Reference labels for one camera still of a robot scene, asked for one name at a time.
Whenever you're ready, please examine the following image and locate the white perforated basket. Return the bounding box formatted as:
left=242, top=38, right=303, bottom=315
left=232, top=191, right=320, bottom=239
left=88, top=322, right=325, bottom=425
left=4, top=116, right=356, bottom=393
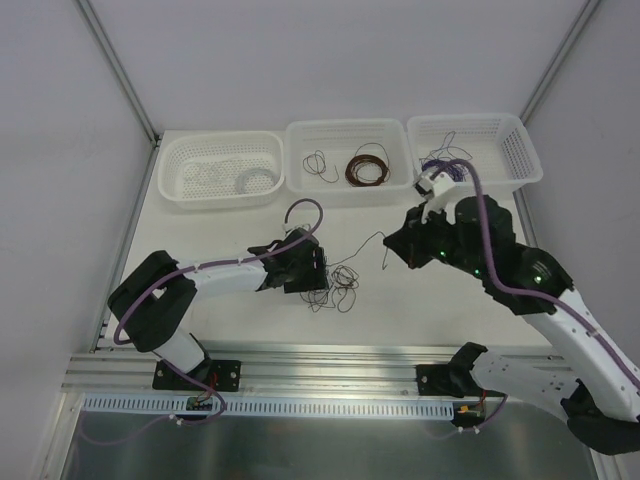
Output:
left=284, top=118, right=414, bottom=208
left=407, top=113, right=543, bottom=199
left=157, top=131, right=285, bottom=210

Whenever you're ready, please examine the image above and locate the purple camera cable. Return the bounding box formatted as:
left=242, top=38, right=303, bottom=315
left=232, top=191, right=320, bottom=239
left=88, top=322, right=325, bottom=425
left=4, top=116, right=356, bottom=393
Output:
left=113, top=198, right=325, bottom=349
left=434, top=158, right=640, bottom=391

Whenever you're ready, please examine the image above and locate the frame post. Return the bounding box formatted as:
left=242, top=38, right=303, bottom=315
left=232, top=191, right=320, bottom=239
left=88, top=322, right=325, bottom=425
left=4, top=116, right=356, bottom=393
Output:
left=73, top=0, right=159, bottom=145
left=519, top=0, right=603, bottom=126

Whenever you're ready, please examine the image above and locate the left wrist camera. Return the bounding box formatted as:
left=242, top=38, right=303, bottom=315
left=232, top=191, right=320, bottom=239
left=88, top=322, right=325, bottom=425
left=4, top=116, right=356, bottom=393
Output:
left=283, top=224, right=311, bottom=238

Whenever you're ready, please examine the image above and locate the right frame post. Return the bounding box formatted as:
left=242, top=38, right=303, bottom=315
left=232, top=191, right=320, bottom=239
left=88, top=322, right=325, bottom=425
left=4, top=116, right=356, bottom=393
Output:
left=519, top=0, right=603, bottom=126

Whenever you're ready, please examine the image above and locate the left frame post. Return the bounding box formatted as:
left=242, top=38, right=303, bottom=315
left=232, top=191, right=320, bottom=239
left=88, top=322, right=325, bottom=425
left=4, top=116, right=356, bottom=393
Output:
left=73, top=0, right=159, bottom=145

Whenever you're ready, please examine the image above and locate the purple cable bundle in basket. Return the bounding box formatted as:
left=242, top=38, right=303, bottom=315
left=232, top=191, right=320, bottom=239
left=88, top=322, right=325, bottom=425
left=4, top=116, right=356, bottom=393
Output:
left=418, top=149, right=471, bottom=184

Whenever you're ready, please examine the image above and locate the white slotted cable duct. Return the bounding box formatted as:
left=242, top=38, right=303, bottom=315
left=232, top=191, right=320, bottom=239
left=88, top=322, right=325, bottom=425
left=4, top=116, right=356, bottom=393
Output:
left=83, top=394, right=454, bottom=421

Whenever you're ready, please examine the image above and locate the brown coiled cable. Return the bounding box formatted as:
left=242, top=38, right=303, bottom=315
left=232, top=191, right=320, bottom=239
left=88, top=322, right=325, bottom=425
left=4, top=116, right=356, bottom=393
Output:
left=343, top=142, right=392, bottom=188

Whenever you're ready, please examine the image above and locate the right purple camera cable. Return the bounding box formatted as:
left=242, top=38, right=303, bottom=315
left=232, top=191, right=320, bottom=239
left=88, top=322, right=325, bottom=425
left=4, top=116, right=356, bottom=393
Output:
left=434, top=158, right=640, bottom=391

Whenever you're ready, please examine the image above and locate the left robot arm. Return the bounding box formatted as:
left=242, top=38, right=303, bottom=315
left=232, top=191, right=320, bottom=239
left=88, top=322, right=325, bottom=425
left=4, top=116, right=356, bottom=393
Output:
left=107, top=228, right=327, bottom=389

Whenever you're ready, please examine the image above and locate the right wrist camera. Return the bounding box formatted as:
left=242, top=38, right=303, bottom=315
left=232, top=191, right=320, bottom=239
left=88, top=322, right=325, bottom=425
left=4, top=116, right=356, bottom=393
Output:
left=414, top=171, right=456, bottom=224

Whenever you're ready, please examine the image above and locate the white coiled cable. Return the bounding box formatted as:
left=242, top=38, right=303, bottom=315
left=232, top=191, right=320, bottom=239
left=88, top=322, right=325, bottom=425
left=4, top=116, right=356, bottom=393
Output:
left=235, top=168, right=277, bottom=194

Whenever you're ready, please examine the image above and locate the left white perforated basket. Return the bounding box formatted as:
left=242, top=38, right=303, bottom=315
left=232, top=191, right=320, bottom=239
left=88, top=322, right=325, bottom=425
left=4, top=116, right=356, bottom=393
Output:
left=157, top=131, right=285, bottom=210

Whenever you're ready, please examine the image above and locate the thin brown pulled cable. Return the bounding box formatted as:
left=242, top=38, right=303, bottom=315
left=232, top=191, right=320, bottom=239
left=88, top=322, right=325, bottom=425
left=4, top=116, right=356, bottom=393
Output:
left=301, top=149, right=341, bottom=184

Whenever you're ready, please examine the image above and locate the right white perforated basket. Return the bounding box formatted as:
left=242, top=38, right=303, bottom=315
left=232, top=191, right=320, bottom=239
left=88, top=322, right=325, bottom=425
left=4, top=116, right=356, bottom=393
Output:
left=407, top=113, right=543, bottom=199

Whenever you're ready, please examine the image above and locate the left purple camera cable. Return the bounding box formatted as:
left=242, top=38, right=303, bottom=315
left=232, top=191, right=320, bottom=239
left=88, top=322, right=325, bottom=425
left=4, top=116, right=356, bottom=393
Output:
left=113, top=198, right=325, bottom=349

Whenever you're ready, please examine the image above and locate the aluminium mounting rail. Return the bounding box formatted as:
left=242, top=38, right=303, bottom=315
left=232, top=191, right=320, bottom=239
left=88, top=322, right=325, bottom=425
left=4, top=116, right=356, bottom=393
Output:
left=62, top=341, right=458, bottom=399

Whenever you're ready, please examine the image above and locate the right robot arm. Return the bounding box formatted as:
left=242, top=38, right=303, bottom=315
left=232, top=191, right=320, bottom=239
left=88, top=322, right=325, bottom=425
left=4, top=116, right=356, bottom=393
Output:
left=383, top=197, right=639, bottom=455

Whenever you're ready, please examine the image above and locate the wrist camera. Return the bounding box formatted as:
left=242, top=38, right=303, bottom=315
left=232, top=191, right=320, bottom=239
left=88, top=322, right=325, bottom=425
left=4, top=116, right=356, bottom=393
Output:
left=283, top=224, right=311, bottom=238
left=414, top=171, right=456, bottom=224

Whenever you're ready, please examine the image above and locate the multicolour cable bundle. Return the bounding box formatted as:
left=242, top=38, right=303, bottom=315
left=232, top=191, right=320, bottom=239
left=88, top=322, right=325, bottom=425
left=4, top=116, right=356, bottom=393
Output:
left=299, top=262, right=361, bottom=314

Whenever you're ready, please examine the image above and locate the middle white perforated basket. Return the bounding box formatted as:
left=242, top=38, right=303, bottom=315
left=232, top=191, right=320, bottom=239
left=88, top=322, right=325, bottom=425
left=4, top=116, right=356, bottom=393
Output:
left=284, top=118, right=414, bottom=208

